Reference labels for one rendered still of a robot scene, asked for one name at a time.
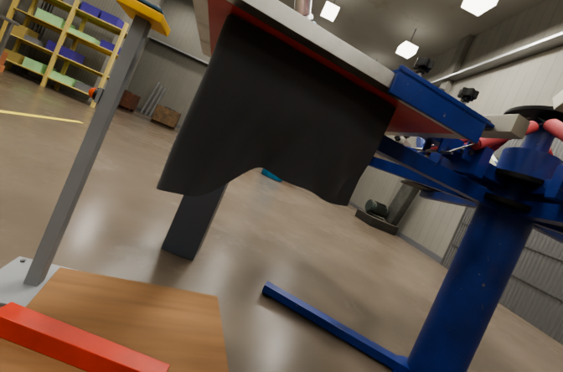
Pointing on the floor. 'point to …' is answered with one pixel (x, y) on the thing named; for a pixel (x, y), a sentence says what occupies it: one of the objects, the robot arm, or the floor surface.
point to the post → (21, 288)
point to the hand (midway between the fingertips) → (207, 20)
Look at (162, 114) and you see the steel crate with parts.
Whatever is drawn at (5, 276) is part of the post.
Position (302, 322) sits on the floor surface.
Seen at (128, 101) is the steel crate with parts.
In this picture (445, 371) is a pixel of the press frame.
